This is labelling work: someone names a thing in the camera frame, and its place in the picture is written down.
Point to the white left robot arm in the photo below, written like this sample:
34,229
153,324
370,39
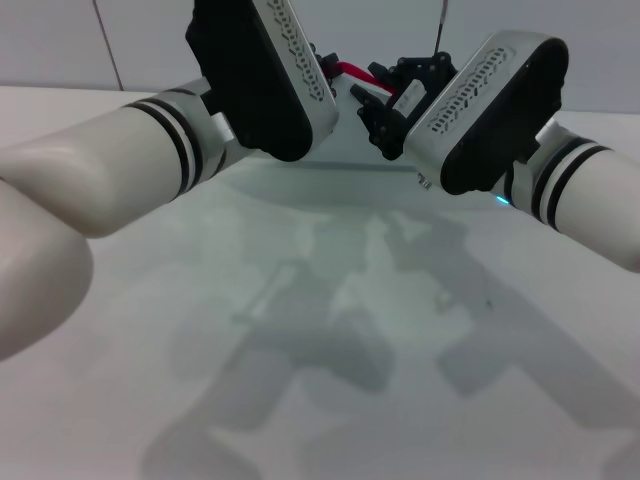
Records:
100,165

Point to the clear document bag red zip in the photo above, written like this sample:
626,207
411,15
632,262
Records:
350,135

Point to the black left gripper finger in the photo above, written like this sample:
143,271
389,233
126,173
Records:
334,80
322,55

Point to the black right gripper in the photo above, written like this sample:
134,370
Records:
407,105

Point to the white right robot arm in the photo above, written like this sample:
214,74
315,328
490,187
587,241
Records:
590,200

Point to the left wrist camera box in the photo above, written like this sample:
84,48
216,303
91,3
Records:
250,75

